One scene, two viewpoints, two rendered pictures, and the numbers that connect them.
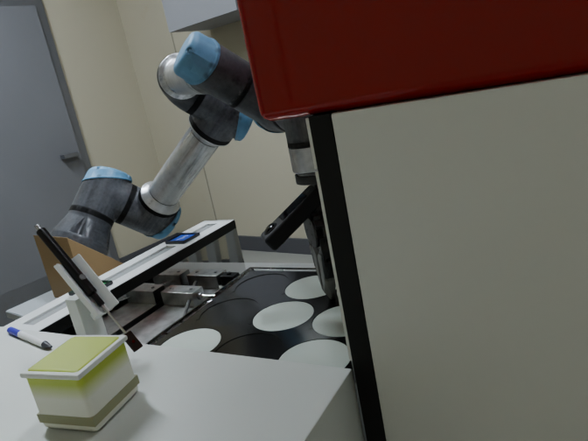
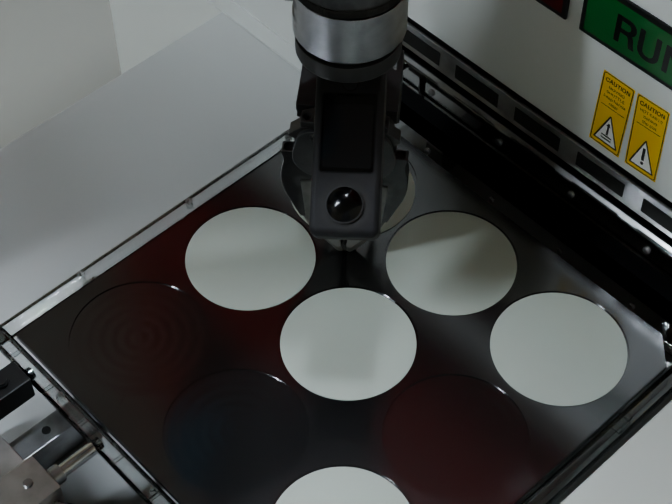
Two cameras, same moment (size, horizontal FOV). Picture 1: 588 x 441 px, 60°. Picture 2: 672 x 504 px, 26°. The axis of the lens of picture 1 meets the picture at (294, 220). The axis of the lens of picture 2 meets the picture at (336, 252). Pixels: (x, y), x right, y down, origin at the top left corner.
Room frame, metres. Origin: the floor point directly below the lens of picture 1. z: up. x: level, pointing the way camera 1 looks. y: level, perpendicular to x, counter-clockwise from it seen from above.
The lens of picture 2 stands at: (0.59, 0.63, 1.77)
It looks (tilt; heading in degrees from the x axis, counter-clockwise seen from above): 52 degrees down; 286
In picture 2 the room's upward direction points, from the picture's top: straight up
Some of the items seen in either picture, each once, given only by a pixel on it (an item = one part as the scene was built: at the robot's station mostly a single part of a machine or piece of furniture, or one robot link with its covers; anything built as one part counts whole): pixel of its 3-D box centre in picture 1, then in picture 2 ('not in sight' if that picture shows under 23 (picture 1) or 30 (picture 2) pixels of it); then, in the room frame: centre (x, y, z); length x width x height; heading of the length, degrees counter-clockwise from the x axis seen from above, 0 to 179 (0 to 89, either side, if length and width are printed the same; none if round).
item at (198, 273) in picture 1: (207, 277); not in sight; (1.00, 0.20, 0.89); 0.08 x 0.03 x 0.03; 59
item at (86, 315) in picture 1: (92, 308); not in sight; (0.59, 0.27, 1.03); 0.06 x 0.04 x 0.13; 59
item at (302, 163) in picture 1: (314, 157); (344, 7); (0.78, -0.05, 1.13); 0.08 x 0.08 x 0.05
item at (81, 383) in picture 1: (84, 381); not in sight; (0.48, 0.24, 1.00); 0.07 x 0.07 x 0.07; 68
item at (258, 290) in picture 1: (283, 317); (348, 344); (0.75, 0.05, 0.90); 0.34 x 0.34 x 0.01; 59
